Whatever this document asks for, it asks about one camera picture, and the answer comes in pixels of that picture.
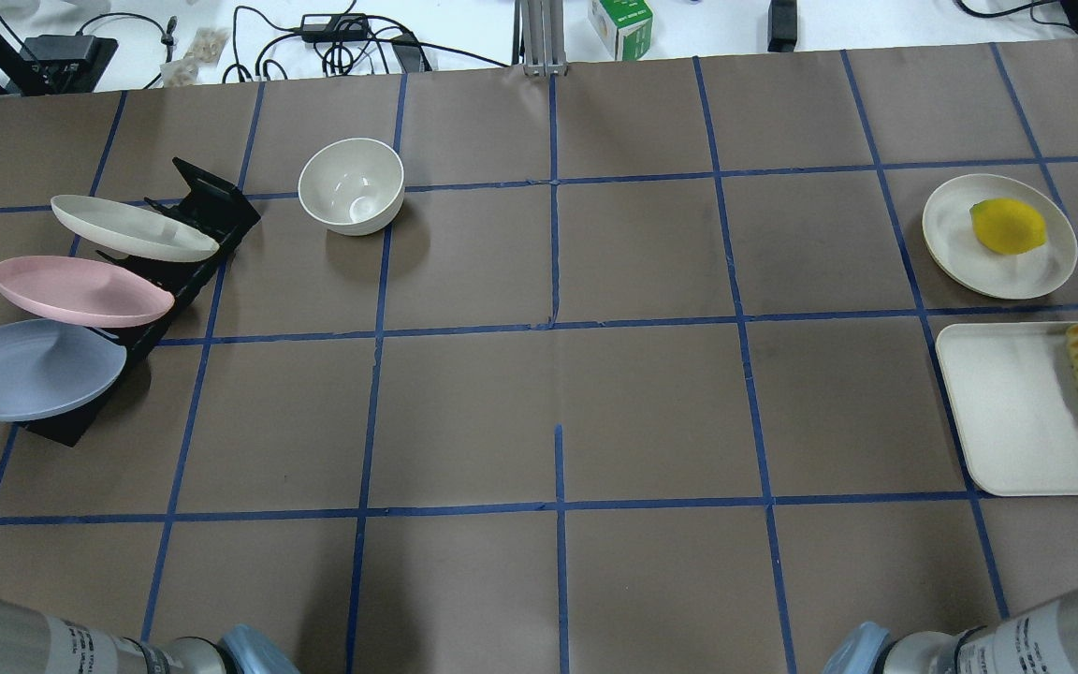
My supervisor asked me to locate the blue plate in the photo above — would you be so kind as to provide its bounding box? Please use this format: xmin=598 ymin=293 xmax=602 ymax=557
xmin=0 ymin=319 xmax=127 ymax=422

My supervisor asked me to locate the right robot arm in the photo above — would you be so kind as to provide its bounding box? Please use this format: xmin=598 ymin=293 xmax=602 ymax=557
xmin=824 ymin=324 xmax=1078 ymax=673

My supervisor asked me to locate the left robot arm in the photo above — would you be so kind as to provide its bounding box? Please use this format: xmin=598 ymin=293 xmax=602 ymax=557
xmin=0 ymin=293 xmax=295 ymax=673

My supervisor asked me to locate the pink plate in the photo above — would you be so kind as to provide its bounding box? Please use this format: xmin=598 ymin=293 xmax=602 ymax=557
xmin=0 ymin=256 xmax=175 ymax=329

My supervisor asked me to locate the cream plate under lemon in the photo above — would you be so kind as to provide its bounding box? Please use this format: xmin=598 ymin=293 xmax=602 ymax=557
xmin=923 ymin=171 xmax=1078 ymax=301

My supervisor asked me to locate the cream plate in rack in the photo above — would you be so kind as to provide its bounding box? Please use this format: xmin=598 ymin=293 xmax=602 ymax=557
xmin=49 ymin=195 xmax=221 ymax=263

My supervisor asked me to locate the black plate rack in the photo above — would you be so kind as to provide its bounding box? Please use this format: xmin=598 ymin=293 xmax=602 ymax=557
xmin=20 ymin=157 xmax=260 ymax=448

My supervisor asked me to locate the white rectangular tray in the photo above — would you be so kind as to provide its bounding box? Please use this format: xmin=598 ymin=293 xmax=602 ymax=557
xmin=936 ymin=321 xmax=1078 ymax=496

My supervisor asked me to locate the yellow lemon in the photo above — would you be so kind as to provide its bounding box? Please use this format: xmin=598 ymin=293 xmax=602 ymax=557
xmin=969 ymin=198 xmax=1048 ymax=256

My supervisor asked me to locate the cream bowl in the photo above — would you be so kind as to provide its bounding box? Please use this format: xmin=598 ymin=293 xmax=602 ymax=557
xmin=298 ymin=138 xmax=405 ymax=236

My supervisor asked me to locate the black power adapter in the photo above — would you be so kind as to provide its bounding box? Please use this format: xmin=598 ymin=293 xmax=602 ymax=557
xmin=298 ymin=12 xmax=371 ymax=43

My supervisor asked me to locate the green white carton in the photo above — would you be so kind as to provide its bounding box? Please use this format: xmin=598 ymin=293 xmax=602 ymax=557
xmin=588 ymin=0 xmax=654 ymax=61

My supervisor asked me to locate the aluminium frame post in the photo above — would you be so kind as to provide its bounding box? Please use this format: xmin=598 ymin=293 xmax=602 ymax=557
xmin=512 ymin=0 xmax=568 ymax=77

